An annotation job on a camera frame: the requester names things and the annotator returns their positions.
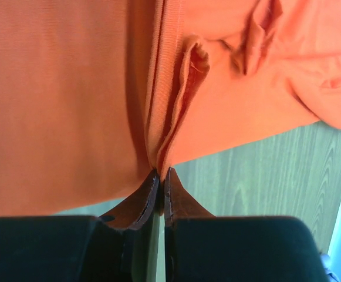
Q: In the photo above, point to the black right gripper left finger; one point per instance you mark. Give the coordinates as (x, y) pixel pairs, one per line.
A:
(120, 245)

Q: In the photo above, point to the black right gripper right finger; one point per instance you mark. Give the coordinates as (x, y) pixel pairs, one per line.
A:
(202, 247)

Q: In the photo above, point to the orange t shirt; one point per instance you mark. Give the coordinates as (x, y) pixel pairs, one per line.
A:
(95, 94)

